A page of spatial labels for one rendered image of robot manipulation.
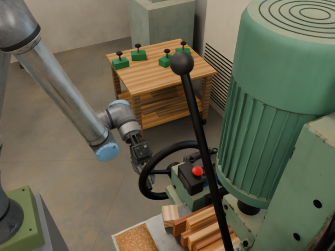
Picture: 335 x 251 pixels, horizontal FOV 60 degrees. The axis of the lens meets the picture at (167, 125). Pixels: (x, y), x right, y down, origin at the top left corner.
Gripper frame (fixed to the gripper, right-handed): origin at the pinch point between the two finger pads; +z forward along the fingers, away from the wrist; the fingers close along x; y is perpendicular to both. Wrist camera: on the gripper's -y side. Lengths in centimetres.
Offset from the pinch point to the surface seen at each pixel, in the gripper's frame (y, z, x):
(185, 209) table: 26.7, 18.3, -0.4
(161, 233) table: 27.9, 21.5, -9.8
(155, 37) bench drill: -81, -144, 77
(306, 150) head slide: 81, 24, 0
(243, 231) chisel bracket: 46, 30, 4
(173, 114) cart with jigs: -80, -63, 56
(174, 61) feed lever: 80, 6, -8
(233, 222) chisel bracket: 44, 27, 4
